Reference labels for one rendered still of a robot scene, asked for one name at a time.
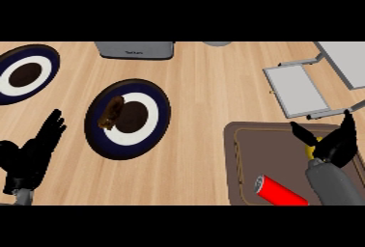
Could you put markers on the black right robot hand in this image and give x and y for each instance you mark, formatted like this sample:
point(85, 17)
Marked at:
point(339, 141)

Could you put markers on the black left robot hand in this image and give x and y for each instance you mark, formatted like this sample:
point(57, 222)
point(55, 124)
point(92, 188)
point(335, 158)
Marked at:
point(32, 154)

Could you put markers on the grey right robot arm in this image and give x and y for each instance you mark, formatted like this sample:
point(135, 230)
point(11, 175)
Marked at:
point(335, 184)

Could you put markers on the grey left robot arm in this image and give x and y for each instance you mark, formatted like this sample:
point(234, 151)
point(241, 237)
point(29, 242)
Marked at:
point(21, 197)

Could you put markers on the yellow lemon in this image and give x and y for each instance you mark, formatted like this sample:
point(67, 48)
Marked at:
point(311, 150)

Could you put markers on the brown tray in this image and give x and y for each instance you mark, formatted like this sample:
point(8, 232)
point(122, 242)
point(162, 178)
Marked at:
point(270, 160)

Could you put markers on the grey tiered shelf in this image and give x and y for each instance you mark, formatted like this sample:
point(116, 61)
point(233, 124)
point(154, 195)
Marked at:
point(317, 77)

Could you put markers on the red can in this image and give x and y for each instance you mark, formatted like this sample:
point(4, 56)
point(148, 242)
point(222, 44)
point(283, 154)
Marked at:
point(280, 192)

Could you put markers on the brown pastry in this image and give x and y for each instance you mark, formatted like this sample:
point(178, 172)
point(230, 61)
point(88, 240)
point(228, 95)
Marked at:
point(113, 112)

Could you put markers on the navy and white plate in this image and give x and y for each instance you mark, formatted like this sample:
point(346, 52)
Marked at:
point(24, 73)
point(129, 118)

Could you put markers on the grey appliance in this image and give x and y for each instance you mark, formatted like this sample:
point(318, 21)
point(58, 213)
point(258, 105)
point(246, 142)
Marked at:
point(135, 50)

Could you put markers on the grey round object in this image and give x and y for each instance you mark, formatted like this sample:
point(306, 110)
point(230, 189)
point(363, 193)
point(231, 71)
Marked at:
point(218, 43)

